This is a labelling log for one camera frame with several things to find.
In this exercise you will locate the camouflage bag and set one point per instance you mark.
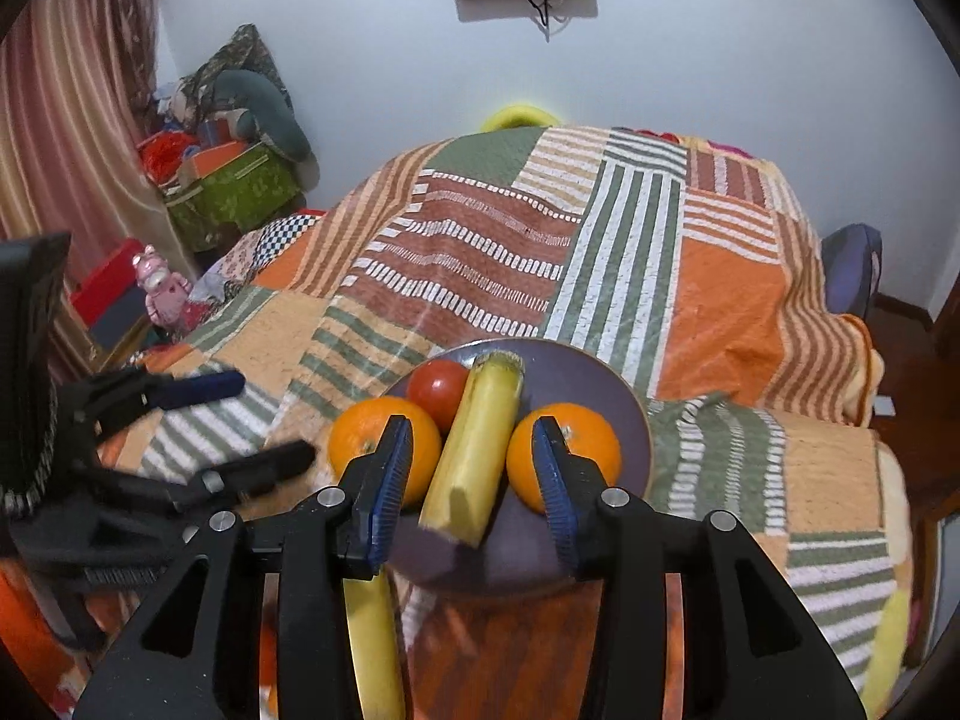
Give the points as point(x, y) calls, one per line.
point(240, 52)

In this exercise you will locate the yellow round object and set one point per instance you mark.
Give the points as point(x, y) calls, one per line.
point(519, 117)

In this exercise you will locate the red plastic bag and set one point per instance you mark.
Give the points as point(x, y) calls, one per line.
point(165, 154)

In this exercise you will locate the orange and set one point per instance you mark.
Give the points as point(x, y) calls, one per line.
point(589, 442)
point(360, 435)

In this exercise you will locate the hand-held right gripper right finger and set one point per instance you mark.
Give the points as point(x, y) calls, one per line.
point(556, 499)

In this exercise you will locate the pink toy figure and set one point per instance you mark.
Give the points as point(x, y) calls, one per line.
point(161, 289)

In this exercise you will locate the red box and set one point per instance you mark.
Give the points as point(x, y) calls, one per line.
point(105, 281)

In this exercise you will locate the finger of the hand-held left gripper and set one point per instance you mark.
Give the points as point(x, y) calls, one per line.
point(204, 385)
point(264, 461)

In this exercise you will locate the grey plush cushion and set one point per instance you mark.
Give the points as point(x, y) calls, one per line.
point(262, 105)

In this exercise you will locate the checkered cloth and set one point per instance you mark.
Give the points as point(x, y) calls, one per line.
point(289, 240)

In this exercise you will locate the orange box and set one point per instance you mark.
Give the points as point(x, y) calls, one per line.
point(214, 157)

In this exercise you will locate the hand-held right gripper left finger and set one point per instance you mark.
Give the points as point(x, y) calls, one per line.
point(388, 499)

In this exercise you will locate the blue chair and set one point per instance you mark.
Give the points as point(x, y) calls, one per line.
point(851, 270)

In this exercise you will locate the yellow banana beside plate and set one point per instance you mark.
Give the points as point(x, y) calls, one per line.
point(375, 652)

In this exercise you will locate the striped pink curtain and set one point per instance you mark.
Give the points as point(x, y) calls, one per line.
point(60, 127)

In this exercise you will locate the patchwork striped blanket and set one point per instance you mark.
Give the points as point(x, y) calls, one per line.
point(735, 300)

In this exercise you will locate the purple plate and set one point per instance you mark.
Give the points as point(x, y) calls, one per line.
point(637, 427)

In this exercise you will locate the red tomato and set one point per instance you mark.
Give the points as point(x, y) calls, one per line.
point(439, 390)

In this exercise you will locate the pale yellow banana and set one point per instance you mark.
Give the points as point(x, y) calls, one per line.
point(476, 450)

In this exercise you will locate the green patterned box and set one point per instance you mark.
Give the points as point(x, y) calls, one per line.
point(240, 191)

